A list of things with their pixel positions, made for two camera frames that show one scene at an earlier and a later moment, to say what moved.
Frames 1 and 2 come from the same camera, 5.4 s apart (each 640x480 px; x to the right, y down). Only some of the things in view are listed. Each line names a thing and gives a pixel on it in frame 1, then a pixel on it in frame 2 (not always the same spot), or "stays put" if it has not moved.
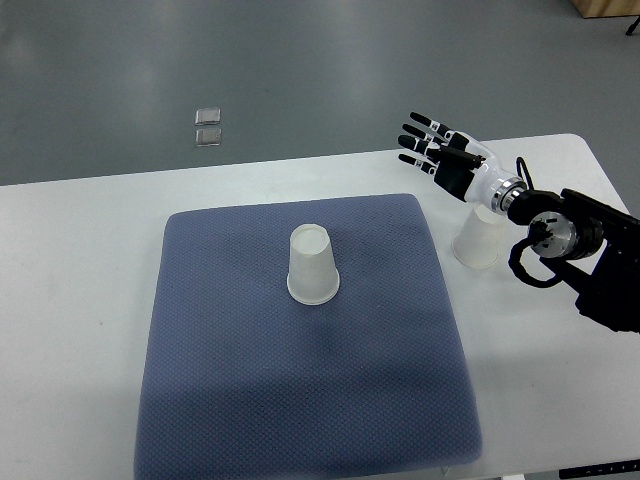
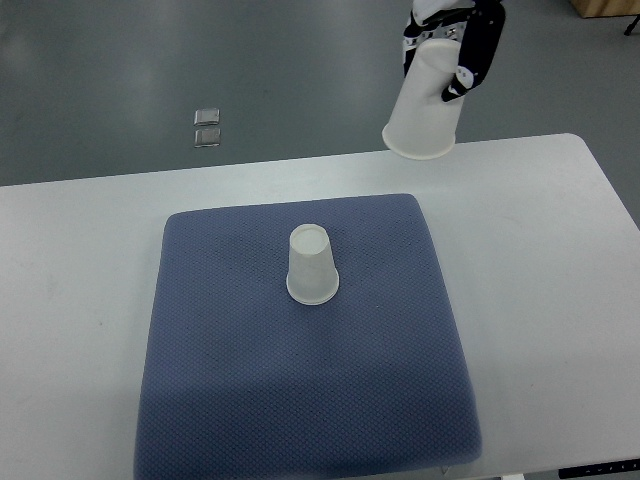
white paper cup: x=313 y=276 stays put
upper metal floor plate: x=207 y=116 stays put
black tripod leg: x=633 y=26 stays put
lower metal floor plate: x=208 y=137 stays put
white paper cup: x=477 y=244 to x=420 y=124
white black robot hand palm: x=468 y=170 to x=479 y=32
